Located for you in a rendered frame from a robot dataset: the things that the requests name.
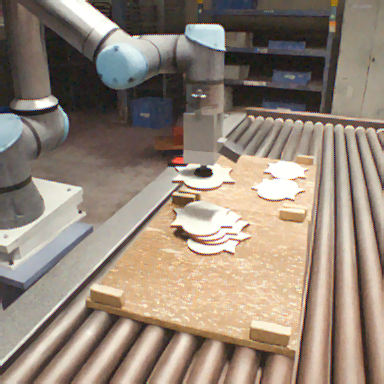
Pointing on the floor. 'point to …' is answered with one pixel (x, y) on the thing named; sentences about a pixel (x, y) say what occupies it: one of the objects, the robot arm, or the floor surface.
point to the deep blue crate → (151, 112)
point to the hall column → (129, 87)
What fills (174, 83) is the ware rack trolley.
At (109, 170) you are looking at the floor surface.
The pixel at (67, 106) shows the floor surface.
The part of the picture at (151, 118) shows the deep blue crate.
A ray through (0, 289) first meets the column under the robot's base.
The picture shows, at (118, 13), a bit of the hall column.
